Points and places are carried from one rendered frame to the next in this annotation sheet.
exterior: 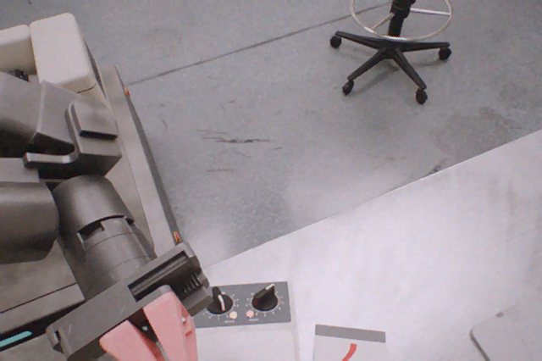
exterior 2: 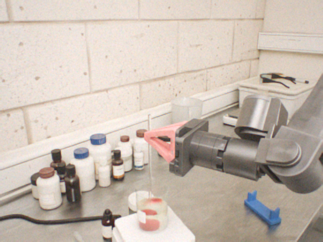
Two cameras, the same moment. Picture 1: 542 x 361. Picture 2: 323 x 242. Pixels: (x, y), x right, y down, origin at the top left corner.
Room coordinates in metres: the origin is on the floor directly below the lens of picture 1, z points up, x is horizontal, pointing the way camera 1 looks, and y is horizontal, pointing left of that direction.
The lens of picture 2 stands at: (0.47, -0.14, 1.21)
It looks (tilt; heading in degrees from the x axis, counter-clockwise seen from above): 20 degrees down; 154
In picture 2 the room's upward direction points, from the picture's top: straight up
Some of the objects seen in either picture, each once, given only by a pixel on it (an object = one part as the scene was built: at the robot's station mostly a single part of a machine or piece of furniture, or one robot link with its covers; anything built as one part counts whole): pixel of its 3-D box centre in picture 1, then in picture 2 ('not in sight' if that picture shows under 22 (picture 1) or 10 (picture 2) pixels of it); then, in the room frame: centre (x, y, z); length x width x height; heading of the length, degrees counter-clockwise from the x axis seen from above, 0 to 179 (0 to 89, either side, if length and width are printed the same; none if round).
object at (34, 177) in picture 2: not in sight; (42, 184); (-0.31, -0.12, 0.78); 0.05 x 0.05 x 0.06
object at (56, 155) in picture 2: not in sight; (57, 167); (-0.34, -0.07, 0.80); 0.04 x 0.04 x 0.11
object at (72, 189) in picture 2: not in sight; (72, 182); (-0.25, -0.05, 0.80); 0.04 x 0.04 x 0.10
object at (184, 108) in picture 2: not in sight; (186, 120); (-0.48, 0.44, 0.82); 0.18 x 0.13 x 0.15; 156
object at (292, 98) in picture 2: not in sight; (278, 94); (-0.62, 1.10, 0.82); 0.37 x 0.31 x 0.14; 108
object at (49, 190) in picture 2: not in sight; (49, 187); (-0.25, -0.11, 0.80); 0.06 x 0.06 x 0.10
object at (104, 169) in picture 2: not in sight; (104, 171); (-0.28, 0.05, 0.79); 0.03 x 0.03 x 0.09
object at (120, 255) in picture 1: (123, 278); (206, 149); (0.12, 0.12, 1.01); 0.10 x 0.07 x 0.07; 123
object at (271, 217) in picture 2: not in sight; (262, 205); (0.02, 0.36, 0.77); 0.10 x 0.03 x 0.04; 178
